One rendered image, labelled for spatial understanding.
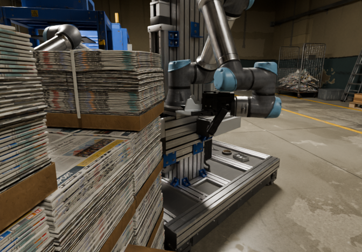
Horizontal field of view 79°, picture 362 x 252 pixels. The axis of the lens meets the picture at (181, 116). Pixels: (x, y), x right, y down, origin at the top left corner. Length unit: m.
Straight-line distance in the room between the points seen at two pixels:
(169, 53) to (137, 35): 8.62
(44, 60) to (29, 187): 0.47
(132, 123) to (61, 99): 0.23
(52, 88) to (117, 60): 0.22
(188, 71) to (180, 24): 0.35
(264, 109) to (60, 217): 0.64
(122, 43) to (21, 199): 4.52
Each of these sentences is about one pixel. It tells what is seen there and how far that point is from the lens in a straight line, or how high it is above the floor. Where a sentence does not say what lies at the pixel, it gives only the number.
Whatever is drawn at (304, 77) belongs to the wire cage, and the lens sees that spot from 8.17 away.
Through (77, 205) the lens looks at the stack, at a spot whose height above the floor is 0.78.
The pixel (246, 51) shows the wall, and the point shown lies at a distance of 11.12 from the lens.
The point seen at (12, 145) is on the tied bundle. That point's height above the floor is 0.93.
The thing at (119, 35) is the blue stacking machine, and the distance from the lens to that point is 4.80.
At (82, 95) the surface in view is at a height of 0.94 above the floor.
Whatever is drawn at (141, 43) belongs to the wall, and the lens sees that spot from 9.95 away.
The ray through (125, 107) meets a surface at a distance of 0.65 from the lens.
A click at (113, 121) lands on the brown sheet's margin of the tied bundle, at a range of 0.67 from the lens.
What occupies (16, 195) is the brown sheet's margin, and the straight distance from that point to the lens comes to 0.34.
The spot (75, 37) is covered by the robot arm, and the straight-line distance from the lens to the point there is 1.26.
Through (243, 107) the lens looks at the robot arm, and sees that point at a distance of 0.79.
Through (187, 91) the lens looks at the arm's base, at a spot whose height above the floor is 0.89.
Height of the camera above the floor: 1.02
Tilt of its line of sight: 13 degrees down
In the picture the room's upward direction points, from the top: straight up
